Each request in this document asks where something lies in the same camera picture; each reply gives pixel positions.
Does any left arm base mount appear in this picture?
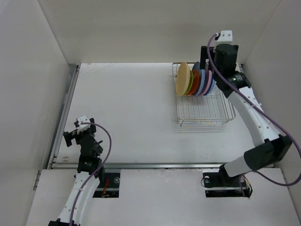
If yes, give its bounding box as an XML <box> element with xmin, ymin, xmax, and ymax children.
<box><xmin>93</xmin><ymin>171</ymin><xmax>120</xmax><ymax>198</ymax></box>

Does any metal rail front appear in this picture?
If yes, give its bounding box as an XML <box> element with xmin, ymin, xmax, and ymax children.
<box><xmin>51</xmin><ymin>162</ymin><xmax>276</xmax><ymax>169</ymax></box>

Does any light blue plate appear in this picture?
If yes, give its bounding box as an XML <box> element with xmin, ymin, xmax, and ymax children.
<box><xmin>192</xmin><ymin>61</ymin><xmax>206</xmax><ymax>96</ymax></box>

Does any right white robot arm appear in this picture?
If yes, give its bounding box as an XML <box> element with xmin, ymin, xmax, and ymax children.
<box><xmin>200</xmin><ymin>44</ymin><xmax>292</xmax><ymax>186</ymax></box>

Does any metal rail left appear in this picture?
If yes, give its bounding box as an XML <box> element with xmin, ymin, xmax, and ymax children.
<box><xmin>45</xmin><ymin>64</ymin><xmax>80</xmax><ymax>169</ymax></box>

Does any pink plate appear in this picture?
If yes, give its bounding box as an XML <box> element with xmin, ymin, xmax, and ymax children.
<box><xmin>203</xmin><ymin>70</ymin><xmax>212</xmax><ymax>96</ymax></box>

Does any beige plate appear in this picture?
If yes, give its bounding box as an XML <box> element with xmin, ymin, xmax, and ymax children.
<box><xmin>175</xmin><ymin>62</ymin><xmax>190</xmax><ymax>96</ymax></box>

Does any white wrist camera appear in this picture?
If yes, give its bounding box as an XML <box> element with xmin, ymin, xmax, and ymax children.
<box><xmin>76</xmin><ymin>115</ymin><xmax>91</xmax><ymax>134</ymax></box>
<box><xmin>215</xmin><ymin>30</ymin><xmax>233</xmax><ymax>43</ymax></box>

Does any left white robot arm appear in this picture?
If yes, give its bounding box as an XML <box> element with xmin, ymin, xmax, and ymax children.
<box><xmin>49</xmin><ymin>115</ymin><xmax>105</xmax><ymax>226</ymax></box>

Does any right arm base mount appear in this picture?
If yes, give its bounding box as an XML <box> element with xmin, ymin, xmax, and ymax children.
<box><xmin>201</xmin><ymin>171</ymin><xmax>253</xmax><ymax>198</ymax></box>

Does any metal wire dish rack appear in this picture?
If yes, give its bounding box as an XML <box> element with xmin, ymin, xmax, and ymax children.
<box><xmin>172</xmin><ymin>61</ymin><xmax>236</xmax><ymax>127</ymax></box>

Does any orange plate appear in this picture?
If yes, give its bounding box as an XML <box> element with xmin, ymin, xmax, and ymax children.
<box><xmin>189</xmin><ymin>70</ymin><xmax>199</xmax><ymax>95</ymax></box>

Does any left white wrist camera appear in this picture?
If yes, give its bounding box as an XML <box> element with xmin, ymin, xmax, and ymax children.
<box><xmin>76</xmin><ymin>115</ymin><xmax>91</xmax><ymax>134</ymax></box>

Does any green plate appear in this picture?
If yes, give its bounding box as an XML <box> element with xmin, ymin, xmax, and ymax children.
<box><xmin>185</xmin><ymin>70</ymin><xmax>193</xmax><ymax>95</ymax></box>

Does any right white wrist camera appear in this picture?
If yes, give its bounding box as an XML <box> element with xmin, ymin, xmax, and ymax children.
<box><xmin>215</xmin><ymin>30</ymin><xmax>233</xmax><ymax>43</ymax></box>

